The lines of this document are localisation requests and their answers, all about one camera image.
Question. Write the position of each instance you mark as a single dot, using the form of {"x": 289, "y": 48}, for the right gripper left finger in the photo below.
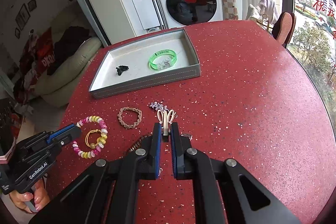
{"x": 106, "y": 192}

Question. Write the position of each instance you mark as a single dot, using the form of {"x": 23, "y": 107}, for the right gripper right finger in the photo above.
{"x": 224, "y": 191}

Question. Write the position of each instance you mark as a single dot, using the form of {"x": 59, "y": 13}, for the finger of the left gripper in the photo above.
{"x": 65, "y": 135}

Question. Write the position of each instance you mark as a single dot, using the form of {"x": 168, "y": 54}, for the beige loop hair clip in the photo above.
{"x": 165, "y": 119}

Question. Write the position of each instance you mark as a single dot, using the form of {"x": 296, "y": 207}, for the grey jewelry tray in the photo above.
{"x": 136, "y": 55}

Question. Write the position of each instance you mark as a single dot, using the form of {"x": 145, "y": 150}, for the left hand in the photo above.
{"x": 40, "y": 198}

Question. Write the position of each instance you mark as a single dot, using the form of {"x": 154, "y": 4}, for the cream leather sofa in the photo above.
{"x": 57, "y": 89}

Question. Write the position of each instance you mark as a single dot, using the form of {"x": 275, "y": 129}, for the black hair claw clip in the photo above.
{"x": 121, "y": 69}

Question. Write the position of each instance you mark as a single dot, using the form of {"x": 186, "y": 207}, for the red printed cloth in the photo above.
{"x": 37, "y": 57}

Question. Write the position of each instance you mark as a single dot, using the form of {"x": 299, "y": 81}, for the silver rhinestone hair clip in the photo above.
{"x": 158, "y": 106}

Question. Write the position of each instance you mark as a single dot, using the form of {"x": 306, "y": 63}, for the black garment on sofa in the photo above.
{"x": 72, "y": 39}

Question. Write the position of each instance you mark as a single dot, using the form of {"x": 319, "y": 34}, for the green plastic bangle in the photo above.
{"x": 162, "y": 59}

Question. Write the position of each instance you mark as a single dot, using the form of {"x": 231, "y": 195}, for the brown wooden chair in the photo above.
{"x": 283, "y": 29}

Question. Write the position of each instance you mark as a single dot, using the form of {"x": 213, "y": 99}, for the pink white draped clothes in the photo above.
{"x": 264, "y": 7}

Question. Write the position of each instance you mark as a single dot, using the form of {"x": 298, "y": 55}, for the framed wall pictures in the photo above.
{"x": 23, "y": 16}

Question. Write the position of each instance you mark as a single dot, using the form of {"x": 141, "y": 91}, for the red handled mop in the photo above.
{"x": 158, "y": 14}

